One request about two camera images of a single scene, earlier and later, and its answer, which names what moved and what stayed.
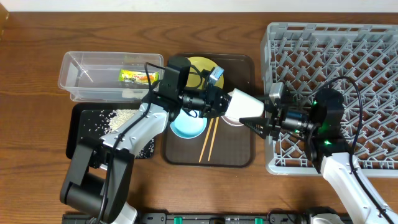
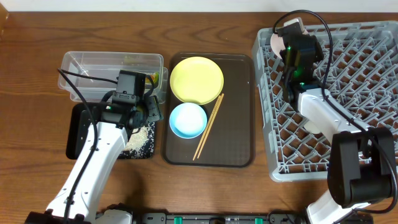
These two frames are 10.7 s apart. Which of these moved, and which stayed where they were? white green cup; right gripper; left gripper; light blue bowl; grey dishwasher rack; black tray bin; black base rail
Moved: left gripper; white green cup; right gripper
Stayed: grey dishwasher rack; light blue bowl; black tray bin; black base rail
